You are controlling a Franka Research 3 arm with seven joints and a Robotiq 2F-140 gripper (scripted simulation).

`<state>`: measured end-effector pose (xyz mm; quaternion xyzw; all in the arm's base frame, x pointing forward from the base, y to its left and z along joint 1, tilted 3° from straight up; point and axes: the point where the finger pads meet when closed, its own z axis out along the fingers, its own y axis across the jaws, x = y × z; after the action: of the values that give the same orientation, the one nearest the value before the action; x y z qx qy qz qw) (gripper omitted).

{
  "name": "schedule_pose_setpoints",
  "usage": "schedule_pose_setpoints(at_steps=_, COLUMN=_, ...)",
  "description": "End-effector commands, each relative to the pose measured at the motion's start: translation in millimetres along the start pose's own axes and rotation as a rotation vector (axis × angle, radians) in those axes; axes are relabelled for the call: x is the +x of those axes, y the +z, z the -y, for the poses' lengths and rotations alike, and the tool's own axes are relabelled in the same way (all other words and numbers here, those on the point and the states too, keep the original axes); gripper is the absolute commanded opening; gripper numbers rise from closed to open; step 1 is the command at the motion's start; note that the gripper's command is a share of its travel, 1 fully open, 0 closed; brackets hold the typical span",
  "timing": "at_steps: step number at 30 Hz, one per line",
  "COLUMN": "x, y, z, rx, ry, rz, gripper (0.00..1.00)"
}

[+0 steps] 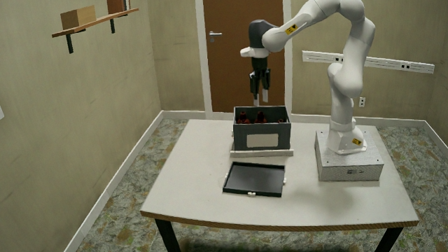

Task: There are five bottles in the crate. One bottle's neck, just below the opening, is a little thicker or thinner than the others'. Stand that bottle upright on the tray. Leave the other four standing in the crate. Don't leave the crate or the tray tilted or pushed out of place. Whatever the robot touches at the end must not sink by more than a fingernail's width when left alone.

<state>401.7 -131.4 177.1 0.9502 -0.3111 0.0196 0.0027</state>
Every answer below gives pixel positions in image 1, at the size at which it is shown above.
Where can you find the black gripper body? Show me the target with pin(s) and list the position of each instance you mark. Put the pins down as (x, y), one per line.
(258, 65)

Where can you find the dark grey crate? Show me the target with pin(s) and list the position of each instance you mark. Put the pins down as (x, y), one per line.
(261, 136)

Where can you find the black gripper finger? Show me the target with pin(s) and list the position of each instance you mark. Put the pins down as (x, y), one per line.
(254, 86)
(265, 84)

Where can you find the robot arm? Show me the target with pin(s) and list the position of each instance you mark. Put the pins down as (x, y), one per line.
(346, 80)

